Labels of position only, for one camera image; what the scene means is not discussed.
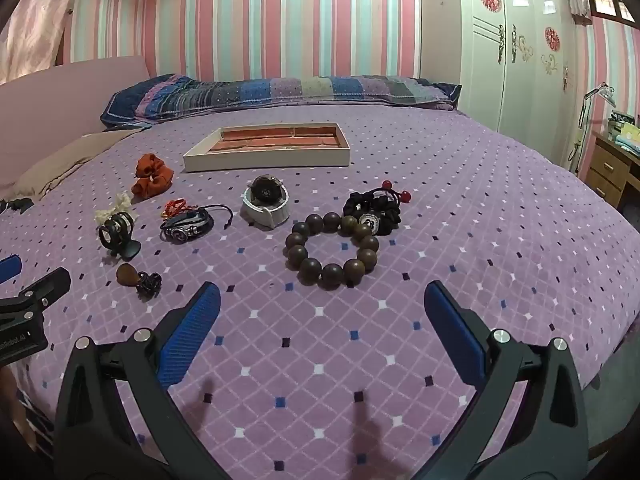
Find black scrunchie with charm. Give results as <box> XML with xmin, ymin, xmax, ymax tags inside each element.
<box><xmin>342</xmin><ymin>191</ymin><xmax>402</xmax><ymax>237</ymax></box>

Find beige cloth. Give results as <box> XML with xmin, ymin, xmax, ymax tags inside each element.
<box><xmin>0</xmin><ymin>129</ymin><xmax>147</xmax><ymax>202</ymax></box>

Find black braided bracelet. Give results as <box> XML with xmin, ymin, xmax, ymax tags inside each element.
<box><xmin>159</xmin><ymin>204</ymin><xmax>234</xmax><ymax>244</ymax></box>

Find person's left hand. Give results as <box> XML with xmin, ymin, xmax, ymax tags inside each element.
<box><xmin>0</xmin><ymin>366</ymin><xmax>38</xmax><ymax>453</ymax></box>

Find striped long pillow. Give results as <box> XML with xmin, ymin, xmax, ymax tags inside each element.
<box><xmin>100</xmin><ymin>73</ymin><xmax>463</xmax><ymax>129</ymax></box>

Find wooden bead bracelet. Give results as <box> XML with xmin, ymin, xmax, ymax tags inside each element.
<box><xmin>284</xmin><ymin>212</ymin><xmax>381</xmax><ymax>289</ymax></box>

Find white wardrobe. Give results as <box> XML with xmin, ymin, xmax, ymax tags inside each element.
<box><xmin>459</xmin><ymin>0</ymin><xmax>587</xmax><ymax>173</ymax></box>

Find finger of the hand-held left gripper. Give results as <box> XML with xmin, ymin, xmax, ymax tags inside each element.
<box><xmin>0</xmin><ymin>255</ymin><xmax>22</xmax><ymax>284</ymax></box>
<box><xmin>0</xmin><ymin>267</ymin><xmax>71</xmax><ymax>317</ymax></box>

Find desk lamp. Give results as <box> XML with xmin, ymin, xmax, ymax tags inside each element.
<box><xmin>569</xmin><ymin>82</ymin><xmax>617</xmax><ymax>173</ymax></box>

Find red string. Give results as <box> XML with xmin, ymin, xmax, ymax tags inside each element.
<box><xmin>164</xmin><ymin>198</ymin><xmax>202</xmax><ymax>219</ymax></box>

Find cream hair tie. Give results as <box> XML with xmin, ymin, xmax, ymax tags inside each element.
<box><xmin>94</xmin><ymin>193</ymin><xmax>134</xmax><ymax>224</ymax></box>

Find clutter on desk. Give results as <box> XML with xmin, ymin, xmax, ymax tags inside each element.
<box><xmin>606</xmin><ymin>111</ymin><xmax>640</xmax><ymax>155</ymax></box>

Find white wrist watch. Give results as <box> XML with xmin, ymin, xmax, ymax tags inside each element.
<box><xmin>240</xmin><ymin>175</ymin><xmax>292</xmax><ymax>230</ymax></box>

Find wooden desk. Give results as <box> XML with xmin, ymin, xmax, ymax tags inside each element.
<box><xmin>584</xmin><ymin>130</ymin><xmax>640</xmax><ymax>212</ymax></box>

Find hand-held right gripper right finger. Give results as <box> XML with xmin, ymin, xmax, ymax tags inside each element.
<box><xmin>424</xmin><ymin>280</ymin><xmax>592</xmax><ymax>480</ymax></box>

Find orange scrunchie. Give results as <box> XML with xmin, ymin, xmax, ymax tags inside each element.
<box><xmin>131</xmin><ymin>153</ymin><xmax>175</xmax><ymax>199</ymax></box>

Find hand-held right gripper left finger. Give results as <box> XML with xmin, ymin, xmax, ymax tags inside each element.
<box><xmin>54</xmin><ymin>281</ymin><xmax>236</xmax><ymax>480</ymax></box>

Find brick print tray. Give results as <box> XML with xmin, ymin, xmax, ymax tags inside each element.
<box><xmin>182</xmin><ymin>122</ymin><xmax>351</xmax><ymax>174</ymax></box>

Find purple checked blanket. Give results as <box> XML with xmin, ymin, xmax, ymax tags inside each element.
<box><xmin>0</xmin><ymin>97</ymin><xmax>640</xmax><ymax>480</ymax></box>

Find black hair tie red beads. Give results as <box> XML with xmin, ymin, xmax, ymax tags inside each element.
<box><xmin>369</xmin><ymin>180</ymin><xmax>414</xmax><ymax>207</ymax></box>

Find pink curtain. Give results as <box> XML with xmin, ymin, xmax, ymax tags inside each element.
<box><xmin>0</xmin><ymin>0</ymin><xmax>87</xmax><ymax>87</ymax></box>

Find amber pendant black cord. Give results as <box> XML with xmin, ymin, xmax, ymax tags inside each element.
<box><xmin>116</xmin><ymin>263</ymin><xmax>164</xmax><ymax>302</ymax></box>

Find pink headboard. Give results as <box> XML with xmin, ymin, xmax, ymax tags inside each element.
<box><xmin>0</xmin><ymin>55</ymin><xmax>162</xmax><ymax>183</ymax></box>

